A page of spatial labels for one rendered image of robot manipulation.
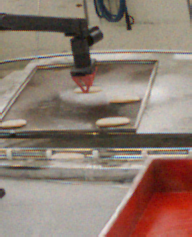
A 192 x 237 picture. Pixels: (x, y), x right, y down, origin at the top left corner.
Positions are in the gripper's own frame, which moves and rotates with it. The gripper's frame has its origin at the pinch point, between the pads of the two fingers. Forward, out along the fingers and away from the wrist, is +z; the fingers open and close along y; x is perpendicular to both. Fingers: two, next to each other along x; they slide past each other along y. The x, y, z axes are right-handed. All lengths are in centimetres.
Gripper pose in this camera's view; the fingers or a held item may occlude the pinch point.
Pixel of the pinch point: (87, 88)
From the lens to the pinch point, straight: 186.3
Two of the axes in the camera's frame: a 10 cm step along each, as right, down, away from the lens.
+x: -9.6, 0.1, 2.7
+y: 2.3, -5.3, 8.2
